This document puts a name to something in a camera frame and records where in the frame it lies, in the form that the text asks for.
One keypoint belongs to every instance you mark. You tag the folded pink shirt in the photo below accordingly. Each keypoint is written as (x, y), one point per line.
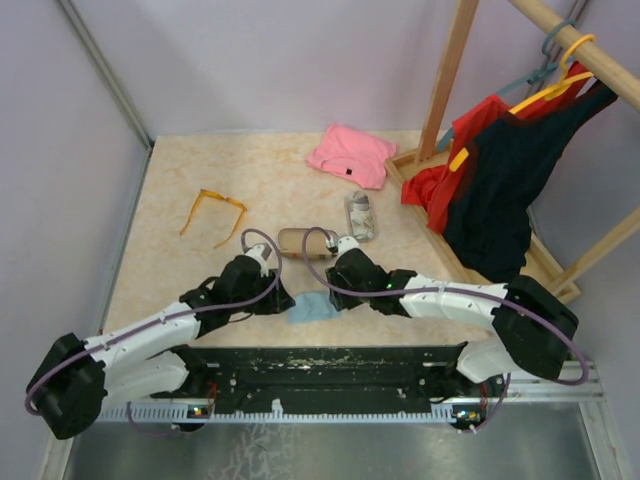
(353, 155)

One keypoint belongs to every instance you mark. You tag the dark navy shirt hanging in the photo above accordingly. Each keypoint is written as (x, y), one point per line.
(509, 164)

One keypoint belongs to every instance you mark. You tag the red shirt hanging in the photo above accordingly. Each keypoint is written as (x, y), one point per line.
(433, 188)

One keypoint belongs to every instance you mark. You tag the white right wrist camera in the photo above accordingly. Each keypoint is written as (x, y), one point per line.
(341, 245)

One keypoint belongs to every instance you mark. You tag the teal hanger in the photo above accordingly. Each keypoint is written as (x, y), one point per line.
(541, 73)

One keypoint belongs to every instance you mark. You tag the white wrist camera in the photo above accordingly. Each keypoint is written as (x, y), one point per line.
(260, 251)
(341, 245)

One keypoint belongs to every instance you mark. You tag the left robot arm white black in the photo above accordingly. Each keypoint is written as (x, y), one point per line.
(80, 379)

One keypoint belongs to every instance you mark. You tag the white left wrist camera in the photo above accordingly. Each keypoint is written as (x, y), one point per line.
(260, 251)

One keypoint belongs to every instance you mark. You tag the orange sunglasses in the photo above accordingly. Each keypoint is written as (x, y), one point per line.
(214, 217)

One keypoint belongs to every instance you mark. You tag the brown striped glasses case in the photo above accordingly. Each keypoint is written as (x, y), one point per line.
(318, 246)

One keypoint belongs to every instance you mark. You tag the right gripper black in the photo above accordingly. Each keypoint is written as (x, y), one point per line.
(341, 301)

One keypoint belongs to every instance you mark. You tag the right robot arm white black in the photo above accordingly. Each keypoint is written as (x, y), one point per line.
(528, 327)

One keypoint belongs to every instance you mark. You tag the light blue cloth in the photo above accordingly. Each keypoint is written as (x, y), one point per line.
(311, 307)

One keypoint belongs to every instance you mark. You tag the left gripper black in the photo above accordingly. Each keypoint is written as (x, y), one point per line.
(279, 299)

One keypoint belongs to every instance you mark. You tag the map print glasses case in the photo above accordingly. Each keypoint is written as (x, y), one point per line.
(360, 216)

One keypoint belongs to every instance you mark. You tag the yellow hanger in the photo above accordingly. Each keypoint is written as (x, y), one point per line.
(555, 85)

